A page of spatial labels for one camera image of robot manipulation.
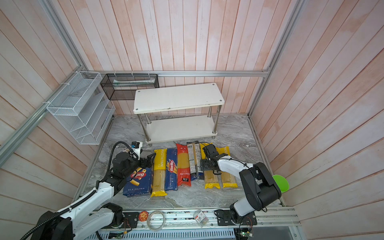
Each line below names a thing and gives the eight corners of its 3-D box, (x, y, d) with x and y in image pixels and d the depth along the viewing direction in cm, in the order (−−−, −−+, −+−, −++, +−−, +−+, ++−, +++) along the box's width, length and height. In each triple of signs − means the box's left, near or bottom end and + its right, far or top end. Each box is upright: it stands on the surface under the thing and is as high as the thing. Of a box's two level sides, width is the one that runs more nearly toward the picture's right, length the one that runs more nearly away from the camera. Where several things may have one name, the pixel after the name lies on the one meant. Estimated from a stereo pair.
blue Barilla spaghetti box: (165, 191, 84) (164, 189, 81) (167, 151, 101) (166, 148, 98) (177, 190, 84) (176, 188, 81) (177, 150, 101) (176, 147, 98)
